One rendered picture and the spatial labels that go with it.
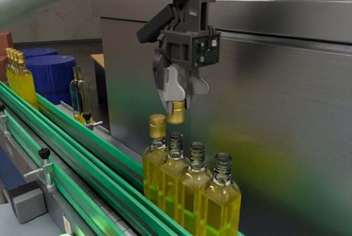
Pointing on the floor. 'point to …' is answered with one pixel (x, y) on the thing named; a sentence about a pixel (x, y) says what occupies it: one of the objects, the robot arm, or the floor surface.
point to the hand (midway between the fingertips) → (176, 104)
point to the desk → (100, 77)
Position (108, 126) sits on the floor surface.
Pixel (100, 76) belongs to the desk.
